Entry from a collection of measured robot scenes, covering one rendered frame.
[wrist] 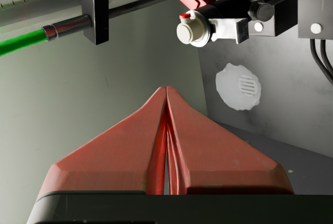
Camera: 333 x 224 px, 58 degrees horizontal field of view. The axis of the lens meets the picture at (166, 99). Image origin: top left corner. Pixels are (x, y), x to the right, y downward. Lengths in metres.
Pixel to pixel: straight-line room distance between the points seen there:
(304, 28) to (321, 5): 0.03
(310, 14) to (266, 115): 0.31
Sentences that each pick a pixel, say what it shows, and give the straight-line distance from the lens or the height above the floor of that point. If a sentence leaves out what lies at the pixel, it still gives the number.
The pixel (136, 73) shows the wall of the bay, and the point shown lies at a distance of 0.55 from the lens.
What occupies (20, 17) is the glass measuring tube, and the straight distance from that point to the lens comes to 0.43.
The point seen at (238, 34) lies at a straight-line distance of 0.20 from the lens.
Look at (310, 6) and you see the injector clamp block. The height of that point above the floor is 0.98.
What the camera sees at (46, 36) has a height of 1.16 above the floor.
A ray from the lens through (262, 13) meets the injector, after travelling 0.25.
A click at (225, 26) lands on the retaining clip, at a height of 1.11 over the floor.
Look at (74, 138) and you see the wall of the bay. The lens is 0.52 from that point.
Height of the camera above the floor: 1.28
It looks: 34 degrees down
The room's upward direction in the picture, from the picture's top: 120 degrees counter-clockwise
